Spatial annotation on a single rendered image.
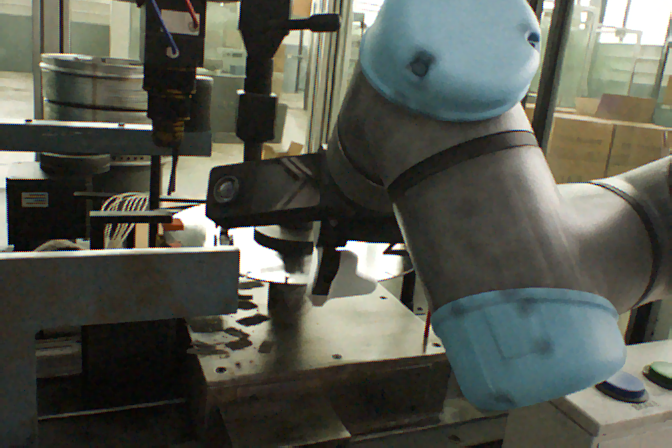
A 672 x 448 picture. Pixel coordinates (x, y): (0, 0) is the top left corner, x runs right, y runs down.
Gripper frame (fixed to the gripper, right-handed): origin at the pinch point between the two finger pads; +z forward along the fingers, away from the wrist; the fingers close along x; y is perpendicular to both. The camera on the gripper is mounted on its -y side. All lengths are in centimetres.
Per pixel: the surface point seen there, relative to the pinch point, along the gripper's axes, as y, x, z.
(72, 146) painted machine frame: -30.6, 18.2, 24.9
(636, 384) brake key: 31.4, -13.1, -1.8
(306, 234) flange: 1.2, 4.7, 14.9
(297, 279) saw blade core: -0.6, -2.9, 5.6
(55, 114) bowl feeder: -47, 42, 64
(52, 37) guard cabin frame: -58, 73, 85
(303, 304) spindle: 1.8, -2.9, 21.1
